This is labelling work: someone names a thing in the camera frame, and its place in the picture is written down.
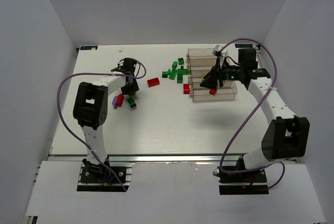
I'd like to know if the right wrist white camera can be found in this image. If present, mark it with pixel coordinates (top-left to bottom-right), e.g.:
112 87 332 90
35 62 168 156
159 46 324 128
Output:
212 45 228 68

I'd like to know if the green long lego brick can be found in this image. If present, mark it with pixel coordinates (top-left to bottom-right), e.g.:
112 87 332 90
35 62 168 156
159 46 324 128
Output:
169 69 178 80

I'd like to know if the purple lego base brick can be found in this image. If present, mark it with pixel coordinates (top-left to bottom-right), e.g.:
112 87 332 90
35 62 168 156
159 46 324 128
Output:
130 103 137 110

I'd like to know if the purple curved lego piece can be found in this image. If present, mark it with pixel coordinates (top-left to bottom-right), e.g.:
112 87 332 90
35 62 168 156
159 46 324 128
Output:
112 96 118 109

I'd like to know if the red curved lego piece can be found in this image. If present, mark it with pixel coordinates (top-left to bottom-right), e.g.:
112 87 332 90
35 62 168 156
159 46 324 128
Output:
116 93 124 107

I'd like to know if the green flat lego plate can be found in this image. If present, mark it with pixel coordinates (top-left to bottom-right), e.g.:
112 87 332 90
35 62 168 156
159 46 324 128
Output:
177 69 188 75

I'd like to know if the green lego brick lower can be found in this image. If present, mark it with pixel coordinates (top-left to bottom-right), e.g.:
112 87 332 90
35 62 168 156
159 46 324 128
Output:
177 74 183 84

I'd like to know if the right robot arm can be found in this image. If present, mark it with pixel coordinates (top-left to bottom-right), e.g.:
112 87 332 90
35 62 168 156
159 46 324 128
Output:
200 48 310 173

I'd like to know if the green lego brick top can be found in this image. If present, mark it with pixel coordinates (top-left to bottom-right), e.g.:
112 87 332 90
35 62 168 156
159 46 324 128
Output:
178 58 184 65

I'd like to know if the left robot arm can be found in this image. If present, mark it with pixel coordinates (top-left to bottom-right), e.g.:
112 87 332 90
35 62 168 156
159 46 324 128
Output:
73 58 139 168

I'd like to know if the clear compartment organizer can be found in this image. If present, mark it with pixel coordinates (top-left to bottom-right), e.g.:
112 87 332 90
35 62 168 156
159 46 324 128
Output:
186 45 237 103

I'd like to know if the red long lego brick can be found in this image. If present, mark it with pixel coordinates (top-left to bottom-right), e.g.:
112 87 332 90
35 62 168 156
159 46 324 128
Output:
147 77 160 87

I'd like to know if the green lego on purple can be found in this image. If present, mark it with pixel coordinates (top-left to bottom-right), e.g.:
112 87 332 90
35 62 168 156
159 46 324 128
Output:
127 98 136 107

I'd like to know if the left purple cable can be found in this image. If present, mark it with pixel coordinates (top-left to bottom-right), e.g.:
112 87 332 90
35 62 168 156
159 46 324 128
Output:
57 58 147 192

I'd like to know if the green lego brick small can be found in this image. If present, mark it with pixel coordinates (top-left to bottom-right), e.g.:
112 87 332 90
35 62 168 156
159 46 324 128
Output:
172 62 178 69

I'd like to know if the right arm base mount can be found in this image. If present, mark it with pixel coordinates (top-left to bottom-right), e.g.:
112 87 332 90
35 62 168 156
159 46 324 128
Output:
213 167 269 195

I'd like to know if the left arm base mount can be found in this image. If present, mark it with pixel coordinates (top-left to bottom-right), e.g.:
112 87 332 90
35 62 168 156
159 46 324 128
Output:
77 162 132 193

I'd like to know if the green lego brick left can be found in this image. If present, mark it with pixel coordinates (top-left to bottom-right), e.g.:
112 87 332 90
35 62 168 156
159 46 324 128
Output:
162 71 170 78

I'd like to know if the red small lego brick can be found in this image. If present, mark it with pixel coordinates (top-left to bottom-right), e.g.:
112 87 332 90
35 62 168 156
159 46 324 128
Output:
209 89 217 95

